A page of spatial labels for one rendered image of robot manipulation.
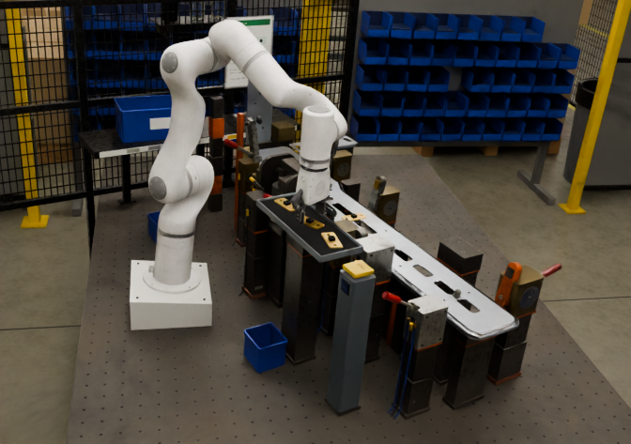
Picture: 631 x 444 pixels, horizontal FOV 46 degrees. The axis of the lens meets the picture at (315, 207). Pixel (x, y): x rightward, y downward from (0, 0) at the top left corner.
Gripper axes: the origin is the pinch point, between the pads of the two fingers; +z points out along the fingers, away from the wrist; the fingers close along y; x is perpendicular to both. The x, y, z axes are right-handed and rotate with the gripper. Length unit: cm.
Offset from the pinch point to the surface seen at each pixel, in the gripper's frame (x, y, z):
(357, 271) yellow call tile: -25.6, -11.8, 2.4
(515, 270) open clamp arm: -51, 31, 9
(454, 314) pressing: -43.8, 12.0, 18.3
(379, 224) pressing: 1.3, 40.7, 18.4
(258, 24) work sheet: 101, 85, -23
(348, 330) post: -26.6, -13.9, 19.3
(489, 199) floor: 71, 296, 118
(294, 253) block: 1.2, -4.3, 11.6
